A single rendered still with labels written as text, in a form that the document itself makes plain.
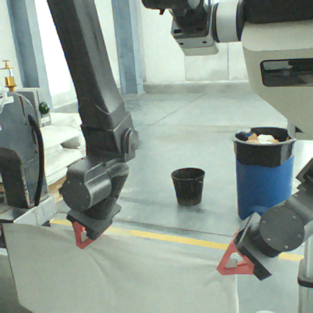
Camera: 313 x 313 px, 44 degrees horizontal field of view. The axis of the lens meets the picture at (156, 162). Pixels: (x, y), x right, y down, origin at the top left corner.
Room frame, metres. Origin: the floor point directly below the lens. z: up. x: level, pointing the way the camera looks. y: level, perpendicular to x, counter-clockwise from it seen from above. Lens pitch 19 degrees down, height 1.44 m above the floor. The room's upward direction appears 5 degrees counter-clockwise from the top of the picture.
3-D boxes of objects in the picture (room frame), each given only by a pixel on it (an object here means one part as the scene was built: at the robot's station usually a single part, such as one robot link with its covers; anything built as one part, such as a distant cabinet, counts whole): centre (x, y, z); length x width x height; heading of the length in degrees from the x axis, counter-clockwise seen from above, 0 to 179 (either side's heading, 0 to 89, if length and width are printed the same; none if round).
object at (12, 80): (0.88, 0.31, 1.37); 0.03 x 0.02 x 0.03; 65
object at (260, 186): (2.75, -0.81, 0.32); 0.51 x 0.48 x 0.65; 155
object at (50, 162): (3.59, 1.05, 0.32); 0.66 x 0.43 x 0.15; 156
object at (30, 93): (0.94, 0.29, 1.29); 0.08 x 0.05 x 0.09; 65
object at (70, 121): (4.26, 0.99, 0.56); 0.67 x 0.43 x 0.15; 65
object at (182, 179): (3.12, -0.26, 0.13); 0.30 x 0.30 x 0.26
